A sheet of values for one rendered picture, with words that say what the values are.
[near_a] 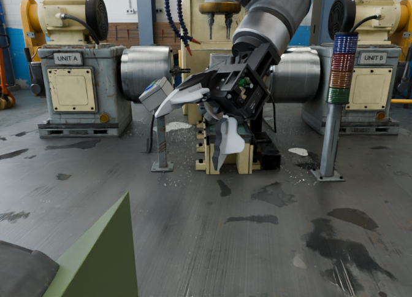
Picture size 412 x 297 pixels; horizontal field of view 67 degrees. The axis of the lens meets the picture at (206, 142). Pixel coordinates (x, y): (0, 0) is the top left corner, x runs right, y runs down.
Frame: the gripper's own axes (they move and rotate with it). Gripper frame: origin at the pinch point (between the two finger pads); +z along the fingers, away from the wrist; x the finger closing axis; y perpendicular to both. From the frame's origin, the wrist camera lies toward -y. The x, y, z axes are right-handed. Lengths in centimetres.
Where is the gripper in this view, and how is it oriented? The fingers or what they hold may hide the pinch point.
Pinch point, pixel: (184, 146)
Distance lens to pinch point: 49.4
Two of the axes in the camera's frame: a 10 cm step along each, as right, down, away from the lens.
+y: 6.3, 1.3, -7.7
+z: -5.0, 8.2, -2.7
